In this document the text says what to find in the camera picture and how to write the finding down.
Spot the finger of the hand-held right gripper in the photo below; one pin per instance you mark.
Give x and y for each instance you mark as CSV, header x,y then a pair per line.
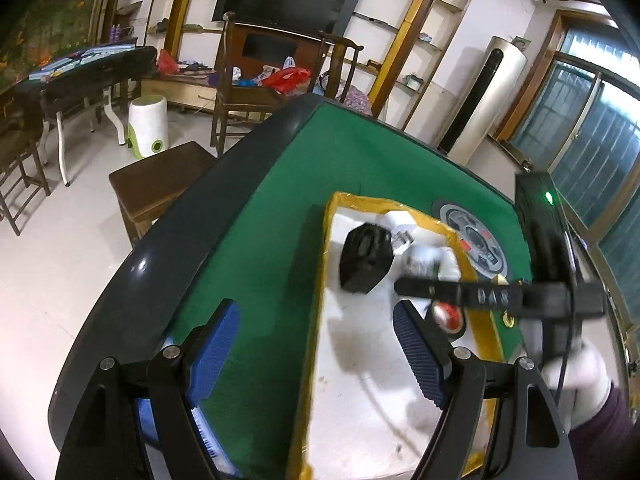
x,y
450,292

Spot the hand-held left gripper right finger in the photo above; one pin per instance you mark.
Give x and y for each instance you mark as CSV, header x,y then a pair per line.
x,y
420,355

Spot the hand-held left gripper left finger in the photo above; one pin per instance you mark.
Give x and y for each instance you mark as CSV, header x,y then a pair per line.
x,y
215,355

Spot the black electrical tape roll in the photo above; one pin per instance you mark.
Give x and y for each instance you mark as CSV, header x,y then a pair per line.
x,y
447,317

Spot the white item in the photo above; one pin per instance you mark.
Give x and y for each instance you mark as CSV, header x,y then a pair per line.
x,y
427,260

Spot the white foam tray gold rim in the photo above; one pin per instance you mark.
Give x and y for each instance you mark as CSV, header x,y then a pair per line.
x,y
360,385

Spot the white charger plug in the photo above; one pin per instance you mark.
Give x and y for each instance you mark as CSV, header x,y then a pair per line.
x,y
400,230

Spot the person's right forearm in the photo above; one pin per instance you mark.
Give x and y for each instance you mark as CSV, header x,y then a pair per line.
x,y
605,440

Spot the person's right hand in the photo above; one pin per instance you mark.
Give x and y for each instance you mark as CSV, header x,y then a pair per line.
x,y
585,385

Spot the blue white packet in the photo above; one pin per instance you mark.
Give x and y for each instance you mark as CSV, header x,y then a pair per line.
x,y
210,435

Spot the window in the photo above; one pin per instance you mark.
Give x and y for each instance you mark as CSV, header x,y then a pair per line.
x,y
600,150

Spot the tower air conditioner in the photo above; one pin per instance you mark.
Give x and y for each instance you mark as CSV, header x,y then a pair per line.
x,y
487,100

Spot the brown wooden stool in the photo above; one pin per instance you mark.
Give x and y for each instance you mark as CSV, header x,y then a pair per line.
x,y
160,180

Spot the floral cushion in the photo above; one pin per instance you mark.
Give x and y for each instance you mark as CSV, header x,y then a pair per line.
x,y
357,100

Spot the white green plastic bin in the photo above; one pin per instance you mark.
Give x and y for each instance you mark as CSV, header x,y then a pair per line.
x,y
145,127

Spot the low wooden cabinet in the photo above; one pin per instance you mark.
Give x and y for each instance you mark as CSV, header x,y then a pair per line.
x,y
180,92

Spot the dark wooden chair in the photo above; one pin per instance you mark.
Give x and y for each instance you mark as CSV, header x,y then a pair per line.
x,y
20,170

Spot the red plastic bag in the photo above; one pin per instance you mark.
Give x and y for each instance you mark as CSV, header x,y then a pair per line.
x,y
285,80

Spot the small red bag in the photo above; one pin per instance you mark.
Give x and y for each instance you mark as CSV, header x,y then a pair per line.
x,y
167,62

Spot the wooden television cabinet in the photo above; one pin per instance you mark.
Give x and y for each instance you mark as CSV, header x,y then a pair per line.
x,y
270,45

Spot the black folding table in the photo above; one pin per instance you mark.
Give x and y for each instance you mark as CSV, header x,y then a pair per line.
x,y
90,70

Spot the gold framed wall shelf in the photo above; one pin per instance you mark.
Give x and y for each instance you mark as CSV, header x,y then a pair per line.
x,y
387,75

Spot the floral wall painting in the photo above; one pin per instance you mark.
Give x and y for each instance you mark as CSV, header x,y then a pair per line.
x,y
45,15

